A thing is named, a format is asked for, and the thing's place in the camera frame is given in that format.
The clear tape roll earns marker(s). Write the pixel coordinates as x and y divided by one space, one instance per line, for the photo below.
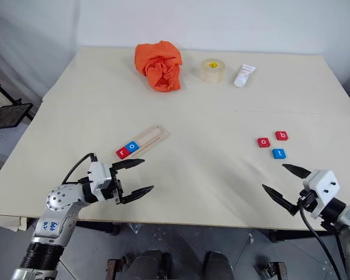
211 73

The blue letter tile o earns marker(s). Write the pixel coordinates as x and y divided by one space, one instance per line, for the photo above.
132 146

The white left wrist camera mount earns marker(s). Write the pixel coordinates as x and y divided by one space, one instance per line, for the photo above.
100 175

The red letter tile o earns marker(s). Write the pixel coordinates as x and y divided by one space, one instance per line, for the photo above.
263 142

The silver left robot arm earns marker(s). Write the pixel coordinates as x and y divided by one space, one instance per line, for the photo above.
56 201

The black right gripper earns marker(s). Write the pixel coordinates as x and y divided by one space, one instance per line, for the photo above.
307 201

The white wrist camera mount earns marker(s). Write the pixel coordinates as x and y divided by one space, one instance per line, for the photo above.
100 175
323 182

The brown metal frame piece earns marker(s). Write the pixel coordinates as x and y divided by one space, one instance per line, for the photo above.
115 269
272 271

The red letter tile b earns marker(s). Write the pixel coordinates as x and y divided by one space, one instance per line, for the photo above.
282 135

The black table frame bar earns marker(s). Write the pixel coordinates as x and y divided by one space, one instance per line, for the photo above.
96 227

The white squeeze tube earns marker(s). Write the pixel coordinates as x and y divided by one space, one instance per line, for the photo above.
244 76

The red letter tile r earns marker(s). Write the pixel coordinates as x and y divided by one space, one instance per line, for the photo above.
123 152

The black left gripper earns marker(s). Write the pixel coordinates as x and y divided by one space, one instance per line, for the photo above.
119 189

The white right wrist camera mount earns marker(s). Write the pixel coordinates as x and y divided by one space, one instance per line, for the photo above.
323 182

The blue letter tile t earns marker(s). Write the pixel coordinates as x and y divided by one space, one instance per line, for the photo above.
279 153

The black flat panel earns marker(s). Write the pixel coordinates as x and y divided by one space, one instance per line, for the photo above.
8 115

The dark rounded shape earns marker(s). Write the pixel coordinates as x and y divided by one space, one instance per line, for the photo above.
218 266
154 265

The wooden letter tray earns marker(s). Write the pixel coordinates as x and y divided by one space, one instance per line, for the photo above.
154 134

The crumpled orange cloth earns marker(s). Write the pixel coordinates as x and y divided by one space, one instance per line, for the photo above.
160 58

